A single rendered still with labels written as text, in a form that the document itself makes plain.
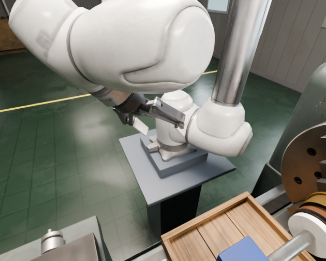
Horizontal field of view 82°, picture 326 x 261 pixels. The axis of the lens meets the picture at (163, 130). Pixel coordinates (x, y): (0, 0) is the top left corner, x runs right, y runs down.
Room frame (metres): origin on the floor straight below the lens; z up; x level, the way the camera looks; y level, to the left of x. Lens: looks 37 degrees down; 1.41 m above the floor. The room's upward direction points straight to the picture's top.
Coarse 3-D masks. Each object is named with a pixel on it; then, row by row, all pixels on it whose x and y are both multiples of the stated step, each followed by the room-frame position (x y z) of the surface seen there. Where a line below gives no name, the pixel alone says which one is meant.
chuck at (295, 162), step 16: (320, 128) 0.32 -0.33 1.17; (288, 144) 0.35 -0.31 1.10; (304, 144) 0.33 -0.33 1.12; (320, 144) 0.30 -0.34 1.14; (288, 160) 0.34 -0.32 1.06; (304, 160) 0.31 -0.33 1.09; (320, 160) 0.29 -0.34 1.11; (288, 176) 0.32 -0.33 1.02; (304, 176) 0.30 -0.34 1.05; (320, 176) 0.28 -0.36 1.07; (288, 192) 0.30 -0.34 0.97; (304, 192) 0.28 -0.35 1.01
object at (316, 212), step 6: (318, 192) 0.21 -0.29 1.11; (324, 192) 0.20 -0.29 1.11; (306, 198) 0.22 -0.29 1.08; (312, 198) 0.20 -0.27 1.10; (318, 198) 0.19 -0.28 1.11; (324, 198) 0.19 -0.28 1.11; (306, 204) 0.19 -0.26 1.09; (312, 204) 0.19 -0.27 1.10; (318, 204) 0.18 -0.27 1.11; (324, 204) 0.18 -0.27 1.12; (300, 210) 0.18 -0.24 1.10; (306, 210) 0.17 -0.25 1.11; (312, 210) 0.17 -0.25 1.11; (318, 210) 0.17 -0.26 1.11; (324, 210) 0.17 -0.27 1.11; (318, 216) 0.16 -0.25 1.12; (324, 216) 0.16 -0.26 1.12; (324, 222) 0.15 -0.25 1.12
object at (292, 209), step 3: (300, 201) 0.27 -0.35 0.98; (303, 201) 0.26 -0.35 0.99; (294, 204) 0.27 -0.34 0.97; (297, 204) 0.26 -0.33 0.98; (300, 204) 0.25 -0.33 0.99; (291, 207) 0.26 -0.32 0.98; (294, 207) 0.25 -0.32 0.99; (297, 207) 0.25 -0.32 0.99; (288, 210) 0.26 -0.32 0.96; (291, 210) 0.25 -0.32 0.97; (294, 210) 0.25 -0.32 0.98; (291, 213) 0.25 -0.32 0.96
